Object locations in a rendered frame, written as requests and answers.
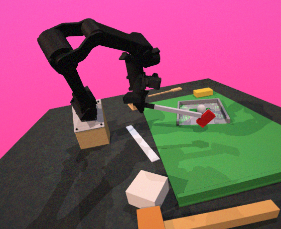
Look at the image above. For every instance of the white golf ball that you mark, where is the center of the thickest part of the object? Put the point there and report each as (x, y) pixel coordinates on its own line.
(201, 109)

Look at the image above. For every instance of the pale pink cube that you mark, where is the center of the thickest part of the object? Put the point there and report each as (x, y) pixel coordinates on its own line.
(147, 190)

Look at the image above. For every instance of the green mat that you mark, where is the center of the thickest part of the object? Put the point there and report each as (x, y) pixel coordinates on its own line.
(196, 157)

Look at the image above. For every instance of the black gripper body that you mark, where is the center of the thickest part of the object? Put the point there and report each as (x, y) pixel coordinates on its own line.
(135, 81)

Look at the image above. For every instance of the white flat bar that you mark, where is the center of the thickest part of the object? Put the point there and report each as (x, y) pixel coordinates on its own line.
(144, 146)

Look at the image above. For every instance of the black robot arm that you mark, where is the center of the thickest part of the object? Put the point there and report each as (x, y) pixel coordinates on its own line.
(64, 60)

